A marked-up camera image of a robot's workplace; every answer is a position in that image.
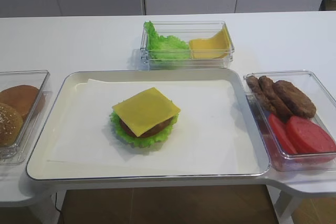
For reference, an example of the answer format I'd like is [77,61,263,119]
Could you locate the yellow cheese slice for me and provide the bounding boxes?
[112,87,181,137]

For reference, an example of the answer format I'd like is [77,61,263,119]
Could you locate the white paper sheet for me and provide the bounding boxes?
[50,80,248,168]

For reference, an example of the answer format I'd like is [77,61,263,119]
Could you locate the green lettuce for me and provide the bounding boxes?
[110,111,179,147]

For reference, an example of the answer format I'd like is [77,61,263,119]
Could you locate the sesame top bun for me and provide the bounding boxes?
[0,103,23,147]

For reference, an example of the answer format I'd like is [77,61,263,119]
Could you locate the green lettuce leaf in box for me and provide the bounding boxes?
[144,21,190,60]

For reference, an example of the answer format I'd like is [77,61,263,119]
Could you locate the clear lettuce cheese container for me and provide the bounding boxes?
[140,21,235,70]

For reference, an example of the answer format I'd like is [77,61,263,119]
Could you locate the yellow cheese slices in box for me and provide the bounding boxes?
[189,28,232,59]

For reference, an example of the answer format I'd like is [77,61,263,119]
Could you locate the white rectangular serving tray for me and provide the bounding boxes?
[26,69,270,181]

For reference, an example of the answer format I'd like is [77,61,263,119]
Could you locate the brown meat patty back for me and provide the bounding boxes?
[246,76,277,114]

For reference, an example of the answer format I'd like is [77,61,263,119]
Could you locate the brown meat patty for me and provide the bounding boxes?
[258,76,293,122]
[272,80,317,119]
[246,76,277,114]

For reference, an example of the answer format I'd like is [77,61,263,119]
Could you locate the brown meat patty middle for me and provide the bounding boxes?
[258,76,293,122]

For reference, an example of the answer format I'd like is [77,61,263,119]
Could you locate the red tomato slice back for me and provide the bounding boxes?
[268,114,297,155]

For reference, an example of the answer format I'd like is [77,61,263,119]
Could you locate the red tomato slice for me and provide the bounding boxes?
[285,116,335,154]
[268,114,297,155]

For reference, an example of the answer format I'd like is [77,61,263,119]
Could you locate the clear patty tomato container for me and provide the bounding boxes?
[244,71,335,172]

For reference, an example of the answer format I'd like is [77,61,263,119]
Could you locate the brown meat patty front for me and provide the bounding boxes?
[272,80,317,119]

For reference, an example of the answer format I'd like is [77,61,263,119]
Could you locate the clear bun container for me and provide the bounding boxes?
[1,70,51,166]

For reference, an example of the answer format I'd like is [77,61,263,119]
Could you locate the red tomato slice front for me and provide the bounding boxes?
[285,116,335,154]

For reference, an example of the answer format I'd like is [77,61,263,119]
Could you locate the plain bottom bun in box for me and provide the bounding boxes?
[1,85,39,121]

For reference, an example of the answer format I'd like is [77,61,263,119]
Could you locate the black cable under table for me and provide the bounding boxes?
[54,191,64,212]

